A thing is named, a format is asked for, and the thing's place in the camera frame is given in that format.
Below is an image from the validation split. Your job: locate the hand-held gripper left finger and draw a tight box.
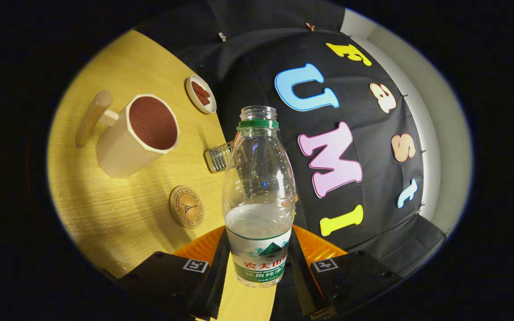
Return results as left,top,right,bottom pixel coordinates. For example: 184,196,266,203
116,225,231,321

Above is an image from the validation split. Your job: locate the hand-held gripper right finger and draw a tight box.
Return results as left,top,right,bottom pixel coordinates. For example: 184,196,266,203
286,224,402,321

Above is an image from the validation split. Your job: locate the round cork coaster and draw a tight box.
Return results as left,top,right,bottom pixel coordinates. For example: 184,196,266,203
169,185,205,229

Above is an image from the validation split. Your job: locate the clear plastic bottle green label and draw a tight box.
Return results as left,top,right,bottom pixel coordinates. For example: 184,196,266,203
222,106,297,288

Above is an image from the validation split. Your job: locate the beige cup wooden handle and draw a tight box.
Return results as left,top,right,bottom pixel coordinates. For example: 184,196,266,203
75,90,180,179

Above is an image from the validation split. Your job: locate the small ribbed glass jar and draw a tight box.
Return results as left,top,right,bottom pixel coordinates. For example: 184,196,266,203
204,142,235,173

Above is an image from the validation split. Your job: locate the wooden table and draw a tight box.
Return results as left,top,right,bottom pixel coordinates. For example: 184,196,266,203
46,29,280,321

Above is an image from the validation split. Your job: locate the white oval plate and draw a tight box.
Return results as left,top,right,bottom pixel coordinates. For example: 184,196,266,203
186,74,217,115

